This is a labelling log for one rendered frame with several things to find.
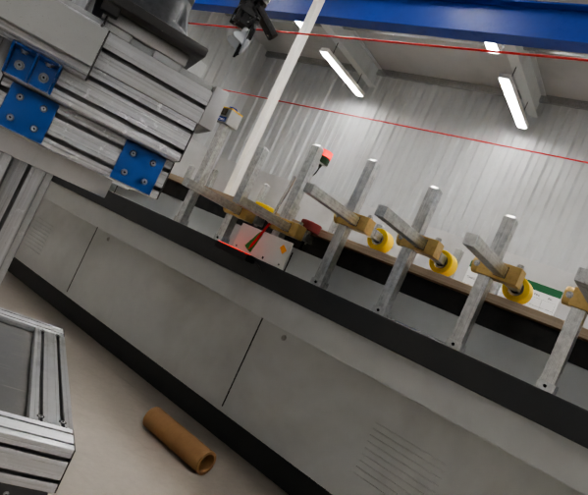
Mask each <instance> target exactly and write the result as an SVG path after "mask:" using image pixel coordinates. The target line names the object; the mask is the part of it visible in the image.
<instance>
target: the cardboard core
mask: <svg viewBox="0 0 588 495"><path fill-rule="evenodd" d="M143 425H144V426H145V427H146V428H147V429H148V430H149V431H150V432H151V433H152V434H154V435H155V436H156V437H157V438H158V439H159V440H160V441H161V442H163V443H164V444H165V445H166V446H167V447H168V448H169V449H171V450H172V451H173V452H174V453H175V454H176V455H177V456H178V457H180V458H181V459H182V460H183V461H184V462H185V463H186V464H187V465H189V466H190V467H191V468H192V469H193V470H194V471H195V472H197V473H198V474H199V475H203V474H205V473H207V472H208V471H209V470H211V469H212V468H213V466H214V464H215V462H216V454H215V453H214V452H213V451H212V450H211V449H209V448H208V447H207V446H206V445H204V444H203V443H202V442H201V441H200V440H198V439H197V438H196V437H195V436H194V435H192V434H191V433H190V432H189V431H188V430H186V429H185V428H184V427H183V426H181V425H180V424H179V423H178V422H177V421H175V420H174V419H173V418H172V417H171V416H169V415H168V414H167V413H166V412H164V411H163V410H162V409H161V408H159V407H155V408H152V409H150V410H149V411H148V412H147V413H146V414H145V416H144V418H143Z"/></svg>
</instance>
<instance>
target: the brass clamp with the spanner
mask: <svg viewBox="0 0 588 495"><path fill-rule="evenodd" d="M279 217H280V216H279ZM280 218H282V217H280ZM282 219H284V220H285V221H287V222H289V223H291V226H290V228H289V230H288V231H284V230H282V229H280V228H278V227H277V226H275V225H273V224H272V225H270V226H269V227H270V228H271V229H273V230H276V231H278V232H281V233H283V234H284V235H286V236H289V237H291V238H294V239H296V240H299V241H301V240H302V238H303V236H304V234H305V232H306V230H307V229H306V228H304V227H303V226H301V225H300V224H297V223H295V222H293V221H290V220H287V219H285V218H282Z"/></svg>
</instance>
